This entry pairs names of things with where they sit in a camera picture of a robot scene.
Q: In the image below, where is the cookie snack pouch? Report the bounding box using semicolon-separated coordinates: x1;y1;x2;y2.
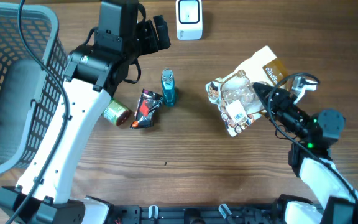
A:
205;45;288;137

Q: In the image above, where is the blue mouthwash bottle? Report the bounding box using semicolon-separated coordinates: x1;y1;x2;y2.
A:
161;69;177;106

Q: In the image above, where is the hex wrench set packet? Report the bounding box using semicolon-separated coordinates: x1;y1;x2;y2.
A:
130;89;163;129

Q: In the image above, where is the green lid jar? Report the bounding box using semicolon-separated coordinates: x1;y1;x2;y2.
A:
102;98;132;126

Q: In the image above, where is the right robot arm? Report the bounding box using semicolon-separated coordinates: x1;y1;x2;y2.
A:
252;82;358;223

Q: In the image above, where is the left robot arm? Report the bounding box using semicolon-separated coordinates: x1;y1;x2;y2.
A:
0;1;171;223

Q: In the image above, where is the white barcode scanner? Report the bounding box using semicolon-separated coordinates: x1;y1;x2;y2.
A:
175;0;203;40

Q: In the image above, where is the grey plastic mesh basket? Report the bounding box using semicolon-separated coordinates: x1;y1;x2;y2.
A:
0;2;67;174

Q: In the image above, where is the left camera cable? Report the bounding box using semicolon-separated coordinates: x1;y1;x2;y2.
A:
4;0;71;224

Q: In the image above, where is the camera cable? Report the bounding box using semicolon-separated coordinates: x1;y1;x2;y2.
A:
4;0;71;224
267;73;358;224

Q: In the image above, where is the right camera cable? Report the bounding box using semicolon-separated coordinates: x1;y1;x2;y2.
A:
267;73;358;224

